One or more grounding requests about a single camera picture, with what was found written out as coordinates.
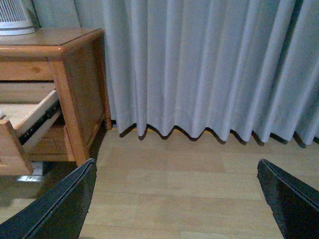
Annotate white slatted air purifier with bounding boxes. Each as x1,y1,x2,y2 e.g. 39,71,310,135
0,0,35,36

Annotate white floor power socket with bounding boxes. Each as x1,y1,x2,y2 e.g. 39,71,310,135
16,161,45,182

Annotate wooden drawer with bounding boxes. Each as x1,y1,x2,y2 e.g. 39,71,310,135
27,125,75,162
0,82,62,175

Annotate wooden nightstand cabinet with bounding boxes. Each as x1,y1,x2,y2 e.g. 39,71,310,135
0,28,110,165

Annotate grey pleated curtain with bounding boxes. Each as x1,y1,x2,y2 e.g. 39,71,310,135
32,0,319,149

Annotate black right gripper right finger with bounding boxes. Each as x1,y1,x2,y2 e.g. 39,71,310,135
257,159,319,239

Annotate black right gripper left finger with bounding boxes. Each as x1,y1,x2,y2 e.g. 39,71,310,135
0,158,97,239

